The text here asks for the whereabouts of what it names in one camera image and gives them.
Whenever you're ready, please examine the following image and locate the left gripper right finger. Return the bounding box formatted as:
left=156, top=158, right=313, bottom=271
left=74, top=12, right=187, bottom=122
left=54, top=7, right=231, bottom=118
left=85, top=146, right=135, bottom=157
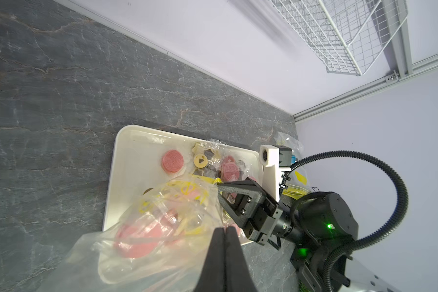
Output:
left=225, top=226, right=257, bottom=292

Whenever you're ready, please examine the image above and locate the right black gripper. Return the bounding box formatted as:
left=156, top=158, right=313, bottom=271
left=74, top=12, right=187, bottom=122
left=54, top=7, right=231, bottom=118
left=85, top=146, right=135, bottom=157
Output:
left=217, top=178, right=288, bottom=246

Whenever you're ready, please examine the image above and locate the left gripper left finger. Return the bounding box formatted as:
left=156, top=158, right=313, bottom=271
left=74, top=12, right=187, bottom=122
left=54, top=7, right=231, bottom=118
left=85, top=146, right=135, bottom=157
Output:
left=194, top=228, right=226, bottom=292

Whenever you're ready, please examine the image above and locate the cookie ziploc bag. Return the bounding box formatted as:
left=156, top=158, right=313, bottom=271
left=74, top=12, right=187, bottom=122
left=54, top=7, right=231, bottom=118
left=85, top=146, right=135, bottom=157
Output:
left=40, top=175, right=228, bottom=292
left=269, top=131, right=311, bottom=200

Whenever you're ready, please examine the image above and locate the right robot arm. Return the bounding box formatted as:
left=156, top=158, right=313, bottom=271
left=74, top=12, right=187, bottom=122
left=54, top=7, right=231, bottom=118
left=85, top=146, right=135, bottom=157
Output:
left=218, top=146, right=408, bottom=292

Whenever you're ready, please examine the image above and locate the poured wrapped cookie pile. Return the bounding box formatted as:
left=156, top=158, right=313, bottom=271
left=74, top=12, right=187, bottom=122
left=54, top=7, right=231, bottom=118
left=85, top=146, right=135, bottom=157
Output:
left=142, top=141, right=260, bottom=198

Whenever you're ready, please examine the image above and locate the white rectangular tray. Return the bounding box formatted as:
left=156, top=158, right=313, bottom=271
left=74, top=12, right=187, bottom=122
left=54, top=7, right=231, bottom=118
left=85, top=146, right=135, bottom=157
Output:
left=103, top=125, right=264, bottom=246

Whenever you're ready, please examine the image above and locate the white wire wall basket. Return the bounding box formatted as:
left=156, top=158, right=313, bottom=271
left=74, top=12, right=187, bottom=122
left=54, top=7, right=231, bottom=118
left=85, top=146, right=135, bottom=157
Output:
left=271, top=0, right=408, bottom=76

